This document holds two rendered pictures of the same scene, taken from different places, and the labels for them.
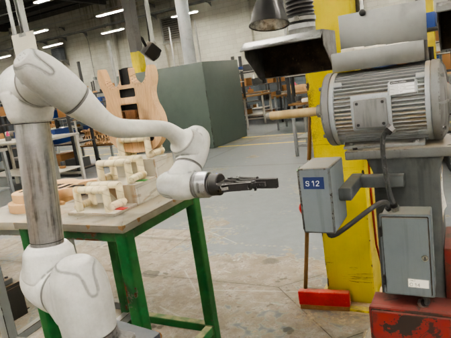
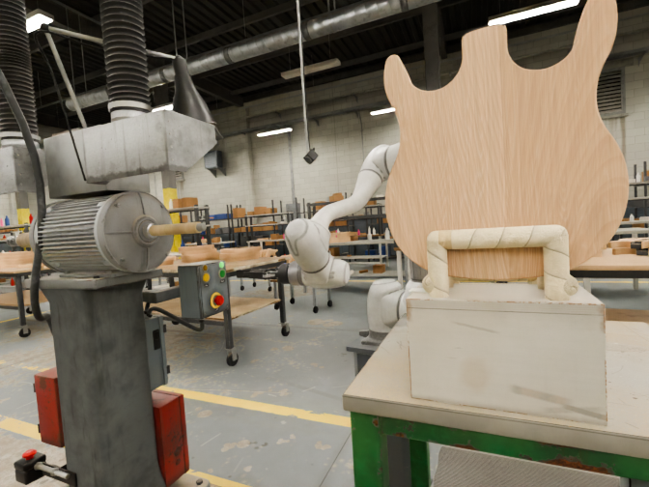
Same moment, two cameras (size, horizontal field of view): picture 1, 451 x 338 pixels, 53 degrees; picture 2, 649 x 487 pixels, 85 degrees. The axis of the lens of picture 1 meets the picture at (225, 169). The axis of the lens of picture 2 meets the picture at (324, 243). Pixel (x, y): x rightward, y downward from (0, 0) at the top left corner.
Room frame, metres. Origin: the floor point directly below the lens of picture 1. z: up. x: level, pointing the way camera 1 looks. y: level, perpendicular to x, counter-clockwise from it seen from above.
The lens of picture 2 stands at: (2.73, 0.06, 1.23)
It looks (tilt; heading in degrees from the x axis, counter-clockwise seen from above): 3 degrees down; 175
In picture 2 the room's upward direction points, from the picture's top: 4 degrees counter-clockwise
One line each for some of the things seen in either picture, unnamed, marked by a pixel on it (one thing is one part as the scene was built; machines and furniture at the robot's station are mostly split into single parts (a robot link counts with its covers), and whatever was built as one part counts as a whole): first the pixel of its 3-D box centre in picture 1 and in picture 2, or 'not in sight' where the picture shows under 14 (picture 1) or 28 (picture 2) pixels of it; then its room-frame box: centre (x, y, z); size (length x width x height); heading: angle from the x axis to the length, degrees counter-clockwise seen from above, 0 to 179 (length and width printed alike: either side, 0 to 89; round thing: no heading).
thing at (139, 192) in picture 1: (124, 190); not in sight; (2.03, 0.47, 0.98); 0.27 x 0.16 x 0.09; 61
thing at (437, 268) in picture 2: not in sight; (437, 268); (2.16, 0.30, 1.15); 0.03 x 0.03 x 0.09
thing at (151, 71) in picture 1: (149, 74); (406, 81); (2.10, 0.28, 1.48); 0.07 x 0.04 x 0.09; 60
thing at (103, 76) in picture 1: (106, 79); (581, 33); (2.23, 0.51, 1.49); 0.07 x 0.04 x 0.10; 60
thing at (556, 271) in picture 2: not in sight; (556, 267); (2.25, 0.45, 1.15); 0.03 x 0.03 x 0.09
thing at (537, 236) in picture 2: not in sight; (492, 238); (2.20, 0.37, 1.20); 0.20 x 0.03 x 0.03; 60
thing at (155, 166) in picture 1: (143, 174); (495, 340); (2.16, 0.40, 1.02); 0.27 x 0.15 x 0.17; 61
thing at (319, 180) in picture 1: (347, 200); (186, 297); (1.33, -0.36, 0.99); 0.24 x 0.21 x 0.26; 61
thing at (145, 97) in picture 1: (133, 110); (489, 157); (2.17, 0.40, 1.33); 0.35 x 0.04 x 0.40; 60
